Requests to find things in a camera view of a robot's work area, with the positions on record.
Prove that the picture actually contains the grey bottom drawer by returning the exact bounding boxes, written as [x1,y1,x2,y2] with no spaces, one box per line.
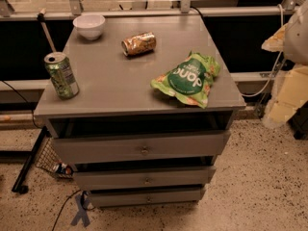
[89,186,205,207]

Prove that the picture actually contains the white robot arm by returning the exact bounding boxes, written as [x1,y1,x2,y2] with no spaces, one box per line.
[261,0,308,128]

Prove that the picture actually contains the white ceramic bowl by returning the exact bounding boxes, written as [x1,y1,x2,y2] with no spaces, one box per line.
[73,14,106,40]

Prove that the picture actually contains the grey tape cross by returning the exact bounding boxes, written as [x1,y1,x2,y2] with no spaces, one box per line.
[71,195,90,227]

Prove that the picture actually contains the metal railing frame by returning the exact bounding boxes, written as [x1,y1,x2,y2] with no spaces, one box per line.
[0,0,307,20]

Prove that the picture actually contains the wooden stick with black tip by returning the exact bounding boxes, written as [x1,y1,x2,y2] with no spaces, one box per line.
[37,8,56,52]

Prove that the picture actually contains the grey top drawer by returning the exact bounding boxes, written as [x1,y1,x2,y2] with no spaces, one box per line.
[53,131,230,165]

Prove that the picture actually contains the black floor stand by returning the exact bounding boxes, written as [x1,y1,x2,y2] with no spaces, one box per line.
[12,127,47,194]

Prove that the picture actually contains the black cable on left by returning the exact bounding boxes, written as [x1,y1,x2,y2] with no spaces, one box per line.
[0,80,41,129]

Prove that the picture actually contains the green soda can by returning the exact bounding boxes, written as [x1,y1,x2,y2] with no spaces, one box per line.
[44,52,79,100]

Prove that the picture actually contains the grey drawer cabinet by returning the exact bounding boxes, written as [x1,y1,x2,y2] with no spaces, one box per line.
[35,15,245,195]

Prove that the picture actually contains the crushed orange soda can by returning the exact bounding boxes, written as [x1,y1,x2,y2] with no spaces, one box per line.
[121,32,156,56]

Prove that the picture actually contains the black floor cable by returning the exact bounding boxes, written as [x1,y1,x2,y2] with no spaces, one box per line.
[51,190,90,231]

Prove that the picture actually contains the wire mesh basket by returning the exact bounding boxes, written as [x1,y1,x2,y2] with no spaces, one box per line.
[36,138,73,179]

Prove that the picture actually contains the grey drawer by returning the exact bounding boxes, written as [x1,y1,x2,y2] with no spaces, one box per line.
[89,186,205,207]
[74,166,216,191]
[53,131,230,165]

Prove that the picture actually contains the grey middle drawer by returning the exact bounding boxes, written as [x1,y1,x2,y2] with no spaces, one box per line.
[74,166,216,191]

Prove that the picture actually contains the white hanging cable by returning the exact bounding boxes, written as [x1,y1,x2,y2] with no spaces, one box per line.
[241,3,286,98]

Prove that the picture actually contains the green chip bag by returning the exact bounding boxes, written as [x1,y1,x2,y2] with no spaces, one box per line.
[150,52,220,108]

